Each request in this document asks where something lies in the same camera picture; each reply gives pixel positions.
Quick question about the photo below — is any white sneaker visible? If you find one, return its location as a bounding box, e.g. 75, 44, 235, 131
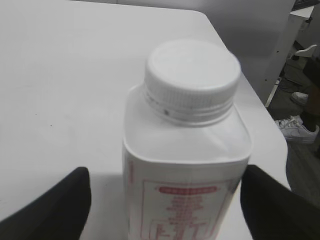
274, 115, 320, 144
290, 92, 309, 106

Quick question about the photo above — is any white yili changqing yogurt bottle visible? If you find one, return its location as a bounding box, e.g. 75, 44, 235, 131
122, 86, 253, 240

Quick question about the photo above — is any white office furniture panel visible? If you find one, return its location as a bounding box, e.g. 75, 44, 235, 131
259, 5, 320, 108

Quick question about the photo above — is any white plastic screw cap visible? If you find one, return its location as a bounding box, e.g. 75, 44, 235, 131
144, 39, 242, 115

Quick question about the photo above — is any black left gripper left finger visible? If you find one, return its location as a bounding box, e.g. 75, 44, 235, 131
0, 166, 92, 240

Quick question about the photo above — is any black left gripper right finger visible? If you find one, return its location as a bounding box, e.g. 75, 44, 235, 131
240, 164, 320, 240

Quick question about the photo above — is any white sneaker far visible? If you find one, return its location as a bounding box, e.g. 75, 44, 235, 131
290, 92, 309, 106

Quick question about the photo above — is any white sneaker near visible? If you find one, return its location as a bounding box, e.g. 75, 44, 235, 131
274, 115, 320, 144

